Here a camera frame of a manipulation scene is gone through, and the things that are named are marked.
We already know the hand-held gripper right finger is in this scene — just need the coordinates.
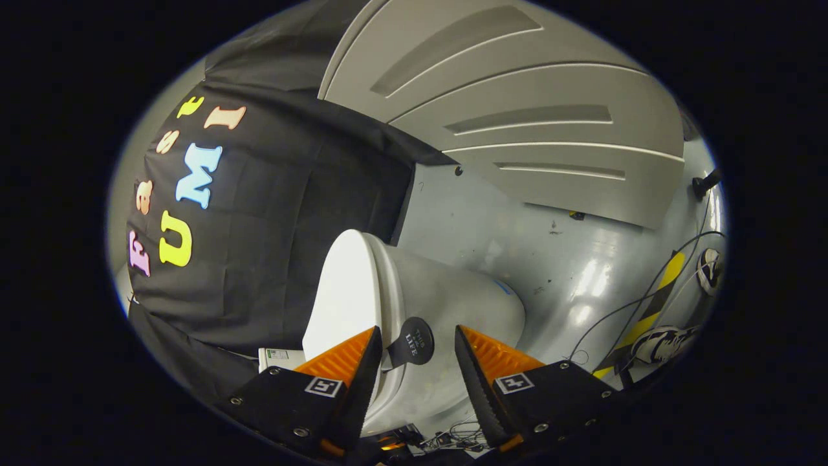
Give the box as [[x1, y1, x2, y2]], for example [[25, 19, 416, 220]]
[[454, 324, 623, 454]]

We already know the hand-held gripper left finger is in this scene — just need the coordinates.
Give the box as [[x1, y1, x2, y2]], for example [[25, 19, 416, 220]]
[[215, 326, 384, 460]]

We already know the black backdrop cloth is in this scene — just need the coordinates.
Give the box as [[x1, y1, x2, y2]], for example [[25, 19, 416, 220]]
[[126, 0, 457, 421]]

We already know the black and white sneaker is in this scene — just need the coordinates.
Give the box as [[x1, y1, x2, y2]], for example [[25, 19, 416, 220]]
[[630, 325, 701, 365], [697, 248, 725, 297]]

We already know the yellow black floor tape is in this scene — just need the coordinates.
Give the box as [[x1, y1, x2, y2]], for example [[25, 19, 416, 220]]
[[591, 251, 686, 380]]

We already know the grey drawer cabinet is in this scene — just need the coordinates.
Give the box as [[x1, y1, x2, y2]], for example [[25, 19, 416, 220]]
[[318, 0, 686, 231]]

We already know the black stand foot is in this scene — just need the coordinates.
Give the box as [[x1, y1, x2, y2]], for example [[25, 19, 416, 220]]
[[692, 169, 723, 202]]

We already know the tangle of black cables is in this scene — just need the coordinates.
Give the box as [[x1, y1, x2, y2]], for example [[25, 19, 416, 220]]
[[382, 421, 494, 458]]

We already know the thin black cable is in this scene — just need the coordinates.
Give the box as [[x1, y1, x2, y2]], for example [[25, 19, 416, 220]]
[[568, 230, 727, 364]]

